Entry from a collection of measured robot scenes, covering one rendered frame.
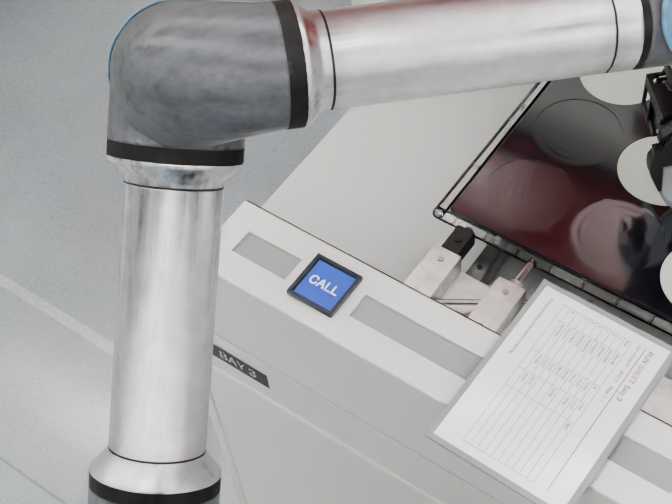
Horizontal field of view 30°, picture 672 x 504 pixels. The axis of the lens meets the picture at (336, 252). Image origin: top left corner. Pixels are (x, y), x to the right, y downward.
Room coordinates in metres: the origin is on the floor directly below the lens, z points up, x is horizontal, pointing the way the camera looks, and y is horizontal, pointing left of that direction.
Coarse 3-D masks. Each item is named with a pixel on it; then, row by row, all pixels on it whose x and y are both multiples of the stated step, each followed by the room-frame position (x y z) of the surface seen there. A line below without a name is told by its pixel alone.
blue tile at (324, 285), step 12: (324, 264) 0.75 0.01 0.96; (312, 276) 0.73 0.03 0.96; (324, 276) 0.73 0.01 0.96; (336, 276) 0.73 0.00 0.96; (348, 276) 0.73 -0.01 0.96; (300, 288) 0.72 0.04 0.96; (312, 288) 0.72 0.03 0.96; (324, 288) 0.72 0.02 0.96; (336, 288) 0.72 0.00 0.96; (312, 300) 0.71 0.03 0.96; (324, 300) 0.70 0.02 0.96; (336, 300) 0.70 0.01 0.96
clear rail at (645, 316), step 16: (448, 224) 0.83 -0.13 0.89; (464, 224) 0.82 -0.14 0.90; (480, 240) 0.80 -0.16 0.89; (512, 256) 0.77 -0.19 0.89; (528, 256) 0.77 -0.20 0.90; (544, 272) 0.75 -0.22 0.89; (560, 272) 0.74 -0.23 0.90; (576, 288) 0.72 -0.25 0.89; (592, 288) 0.71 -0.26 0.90; (608, 304) 0.70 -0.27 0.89; (624, 304) 0.69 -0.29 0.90; (640, 320) 0.67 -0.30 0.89; (656, 320) 0.67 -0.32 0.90
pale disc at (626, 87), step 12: (612, 72) 1.02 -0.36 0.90; (624, 72) 1.01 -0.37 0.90; (636, 72) 1.01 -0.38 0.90; (648, 72) 1.01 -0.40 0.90; (588, 84) 1.00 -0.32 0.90; (600, 84) 1.00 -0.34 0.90; (612, 84) 1.00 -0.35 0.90; (624, 84) 0.99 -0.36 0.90; (636, 84) 0.99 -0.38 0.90; (600, 96) 0.98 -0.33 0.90; (612, 96) 0.98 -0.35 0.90; (624, 96) 0.97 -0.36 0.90; (636, 96) 0.97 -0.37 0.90; (648, 96) 0.97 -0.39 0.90
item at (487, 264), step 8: (488, 248) 0.82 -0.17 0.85; (480, 256) 0.81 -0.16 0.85; (488, 256) 0.81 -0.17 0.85; (496, 256) 0.81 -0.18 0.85; (504, 256) 0.82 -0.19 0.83; (472, 264) 0.80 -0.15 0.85; (480, 264) 0.80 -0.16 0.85; (488, 264) 0.80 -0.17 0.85; (496, 264) 0.80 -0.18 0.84; (472, 272) 0.79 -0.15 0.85; (480, 272) 0.79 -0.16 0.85; (488, 272) 0.79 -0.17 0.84; (496, 272) 0.80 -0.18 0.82; (480, 280) 0.78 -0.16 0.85; (488, 280) 0.79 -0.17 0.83
